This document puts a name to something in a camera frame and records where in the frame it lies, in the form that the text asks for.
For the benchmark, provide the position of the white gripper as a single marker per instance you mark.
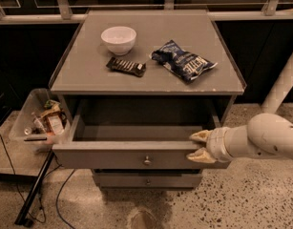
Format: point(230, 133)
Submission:
point(217, 144)

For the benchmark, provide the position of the dark chocolate bar wrapper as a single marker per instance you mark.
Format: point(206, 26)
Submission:
point(125, 66)

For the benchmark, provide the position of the black metal stand leg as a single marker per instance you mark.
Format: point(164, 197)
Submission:
point(36, 185)

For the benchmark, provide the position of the metal window railing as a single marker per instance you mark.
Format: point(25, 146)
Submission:
point(75, 11)

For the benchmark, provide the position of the snack packages in bin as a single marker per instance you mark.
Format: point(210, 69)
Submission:
point(51, 121)

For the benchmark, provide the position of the white ceramic bowl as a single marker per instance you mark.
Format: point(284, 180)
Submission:
point(119, 40)

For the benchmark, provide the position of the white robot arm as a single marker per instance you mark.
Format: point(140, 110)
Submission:
point(265, 136)

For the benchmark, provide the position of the grey top drawer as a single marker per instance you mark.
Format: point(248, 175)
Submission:
point(140, 133)

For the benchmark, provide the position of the grey drawer cabinet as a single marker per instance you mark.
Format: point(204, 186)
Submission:
point(84, 74)

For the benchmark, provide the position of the clear plastic bin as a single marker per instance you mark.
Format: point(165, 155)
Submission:
point(23, 129)

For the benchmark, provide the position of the blue chip bag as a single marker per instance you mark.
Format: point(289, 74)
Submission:
point(185, 65)

